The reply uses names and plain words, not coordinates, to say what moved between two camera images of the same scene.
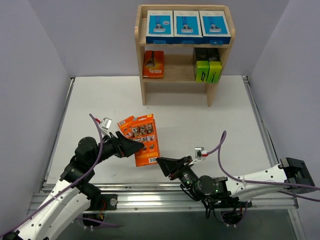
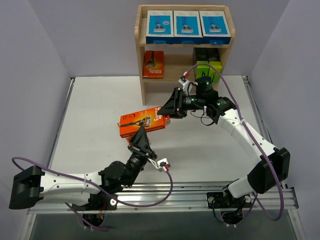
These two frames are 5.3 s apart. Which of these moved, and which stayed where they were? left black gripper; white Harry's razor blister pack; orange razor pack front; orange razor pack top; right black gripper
Moved: right black gripper; left black gripper; orange razor pack front
Stayed: orange razor pack top; white Harry's razor blister pack
